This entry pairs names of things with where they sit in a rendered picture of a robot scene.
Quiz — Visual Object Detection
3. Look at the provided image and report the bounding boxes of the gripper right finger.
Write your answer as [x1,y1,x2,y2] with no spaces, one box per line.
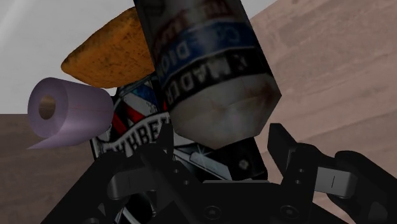
[267,123,397,224]

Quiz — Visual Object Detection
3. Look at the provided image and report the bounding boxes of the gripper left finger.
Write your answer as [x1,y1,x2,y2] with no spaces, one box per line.
[41,123,199,224]

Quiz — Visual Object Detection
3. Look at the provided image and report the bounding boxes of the purple toilet paper roll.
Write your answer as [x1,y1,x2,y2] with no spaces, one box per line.
[27,77,115,150]

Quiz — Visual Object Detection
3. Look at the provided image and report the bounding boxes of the labelled glass bottle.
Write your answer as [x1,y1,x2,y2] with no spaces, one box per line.
[133,0,282,150]

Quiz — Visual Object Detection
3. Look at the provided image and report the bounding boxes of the orange-brown potato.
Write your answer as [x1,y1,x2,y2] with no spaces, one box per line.
[60,6,156,90]

